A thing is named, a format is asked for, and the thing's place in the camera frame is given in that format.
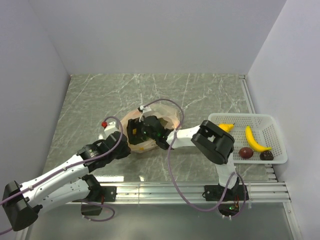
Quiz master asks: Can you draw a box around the orange translucent plastic bag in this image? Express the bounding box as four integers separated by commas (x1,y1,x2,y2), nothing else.
121,103,181,153

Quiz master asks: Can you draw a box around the yellow pear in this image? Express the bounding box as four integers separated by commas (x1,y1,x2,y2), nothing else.
218,123,234,133

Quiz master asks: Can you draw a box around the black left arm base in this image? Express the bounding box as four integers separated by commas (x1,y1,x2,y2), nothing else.
73,186,117,222

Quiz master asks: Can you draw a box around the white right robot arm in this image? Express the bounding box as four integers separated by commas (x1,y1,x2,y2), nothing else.
126,115,239,200

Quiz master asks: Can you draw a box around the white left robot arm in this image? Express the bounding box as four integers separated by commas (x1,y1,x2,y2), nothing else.
0,131,131,232

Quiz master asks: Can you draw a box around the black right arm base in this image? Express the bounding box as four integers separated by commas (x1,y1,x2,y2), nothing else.
202,184,249,218

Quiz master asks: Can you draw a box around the green round fruit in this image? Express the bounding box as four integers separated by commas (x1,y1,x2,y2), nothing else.
160,118,168,127

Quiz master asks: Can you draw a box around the dark brown round fruit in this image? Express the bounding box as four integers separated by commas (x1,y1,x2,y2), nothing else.
259,150,274,161

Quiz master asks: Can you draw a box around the dark red plum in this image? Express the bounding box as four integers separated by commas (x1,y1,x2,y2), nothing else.
238,147,254,159

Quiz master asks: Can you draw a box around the yellow banana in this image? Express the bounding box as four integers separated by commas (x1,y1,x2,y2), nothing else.
245,125,272,153

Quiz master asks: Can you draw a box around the white perforated plastic basket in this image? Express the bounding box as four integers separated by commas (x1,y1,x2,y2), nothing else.
208,113,288,164

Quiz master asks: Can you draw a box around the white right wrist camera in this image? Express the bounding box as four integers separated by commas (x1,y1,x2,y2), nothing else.
138,105,153,122

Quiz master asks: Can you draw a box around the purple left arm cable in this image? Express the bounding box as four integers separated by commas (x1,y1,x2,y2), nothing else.
0,116,124,233

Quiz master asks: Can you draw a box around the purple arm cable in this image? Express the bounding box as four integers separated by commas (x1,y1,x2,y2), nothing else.
143,98,248,218
0,116,124,233

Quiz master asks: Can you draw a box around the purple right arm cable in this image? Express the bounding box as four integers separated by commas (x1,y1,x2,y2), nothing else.
143,98,248,218

